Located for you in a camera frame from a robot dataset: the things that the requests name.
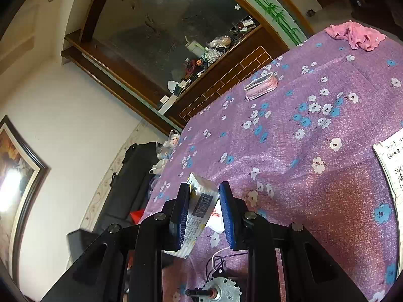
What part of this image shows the handwritten paper notebook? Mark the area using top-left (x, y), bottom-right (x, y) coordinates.
top-left (372, 137), bottom-right (403, 208)

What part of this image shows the white tissue pack grey label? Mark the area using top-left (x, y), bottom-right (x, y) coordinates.
top-left (164, 173), bottom-right (220, 257)

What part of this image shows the white tumbler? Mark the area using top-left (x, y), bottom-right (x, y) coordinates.
top-left (186, 36), bottom-right (205, 54)

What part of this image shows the black sofa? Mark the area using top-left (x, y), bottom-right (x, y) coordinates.
top-left (94, 141), bottom-right (172, 236)

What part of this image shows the dark grey box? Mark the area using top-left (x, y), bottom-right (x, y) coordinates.
top-left (68, 229), bottom-right (99, 269)

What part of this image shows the pink face mask pack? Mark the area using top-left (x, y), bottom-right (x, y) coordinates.
top-left (244, 72), bottom-right (279, 102)

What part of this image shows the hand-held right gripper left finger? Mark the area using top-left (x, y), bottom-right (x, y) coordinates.
top-left (41, 182), bottom-right (191, 302)

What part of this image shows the wooden glass partition cabinet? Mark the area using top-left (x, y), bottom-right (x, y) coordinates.
top-left (61, 0), bottom-right (315, 136)

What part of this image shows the clear plastic bottle orange label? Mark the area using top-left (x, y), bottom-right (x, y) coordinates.
top-left (168, 130), bottom-right (181, 152)

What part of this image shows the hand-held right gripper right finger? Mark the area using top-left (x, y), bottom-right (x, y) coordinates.
top-left (219, 181), bottom-right (369, 302)

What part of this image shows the pile of assorted small items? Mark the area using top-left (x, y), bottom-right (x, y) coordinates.
top-left (159, 19), bottom-right (262, 107)

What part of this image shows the pink cloth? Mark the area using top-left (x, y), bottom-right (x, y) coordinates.
top-left (324, 20), bottom-right (386, 52)

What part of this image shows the pile of clear plastic bags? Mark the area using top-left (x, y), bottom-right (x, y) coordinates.
top-left (148, 141), bottom-right (174, 196)

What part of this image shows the framed painting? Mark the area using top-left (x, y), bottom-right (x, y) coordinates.
top-left (0, 115), bottom-right (51, 277)

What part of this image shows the purple floral tablecloth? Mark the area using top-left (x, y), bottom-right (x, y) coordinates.
top-left (143, 30), bottom-right (403, 302)

